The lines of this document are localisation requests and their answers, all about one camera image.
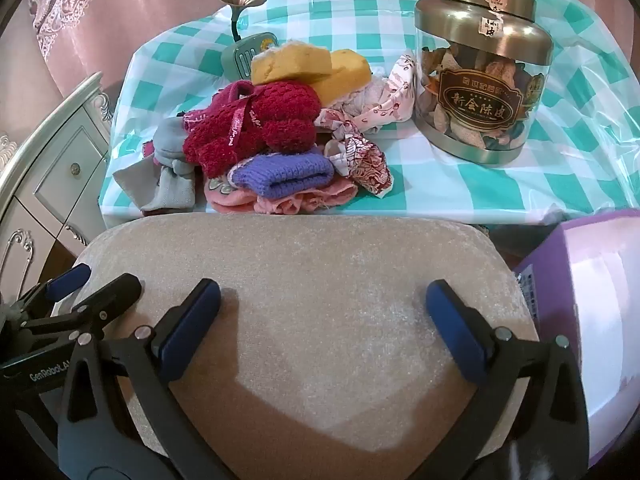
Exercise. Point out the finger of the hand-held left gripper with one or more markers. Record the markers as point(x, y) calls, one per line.
point(117, 290)
point(70, 279)

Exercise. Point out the teal white checkered tablecloth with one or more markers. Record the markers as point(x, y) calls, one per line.
point(350, 25)

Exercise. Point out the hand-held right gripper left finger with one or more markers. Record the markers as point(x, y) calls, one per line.
point(192, 330)

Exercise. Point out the green radio with brass horn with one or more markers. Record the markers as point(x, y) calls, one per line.
point(240, 60)

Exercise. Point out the white ornate cabinet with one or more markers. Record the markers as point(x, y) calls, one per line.
point(60, 175)

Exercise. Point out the purple cardboard box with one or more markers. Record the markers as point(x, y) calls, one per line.
point(600, 310)

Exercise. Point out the grey cloth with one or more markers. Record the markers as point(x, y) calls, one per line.
point(170, 145)

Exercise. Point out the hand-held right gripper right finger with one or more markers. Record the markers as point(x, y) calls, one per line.
point(455, 330)

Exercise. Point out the red patterned cloth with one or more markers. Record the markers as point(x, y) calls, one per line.
point(367, 165)

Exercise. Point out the pink cloth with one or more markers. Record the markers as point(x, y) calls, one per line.
point(300, 202)

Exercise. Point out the red knitted hat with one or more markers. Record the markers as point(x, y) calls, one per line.
point(280, 110)

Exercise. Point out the beige upholstered chair seat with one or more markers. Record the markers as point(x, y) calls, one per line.
point(320, 310)

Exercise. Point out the glass jar with brass lid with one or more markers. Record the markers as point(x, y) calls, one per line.
point(480, 105)

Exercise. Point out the yellow sponge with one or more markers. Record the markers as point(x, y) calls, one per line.
point(347, 77)
point(290, 62)

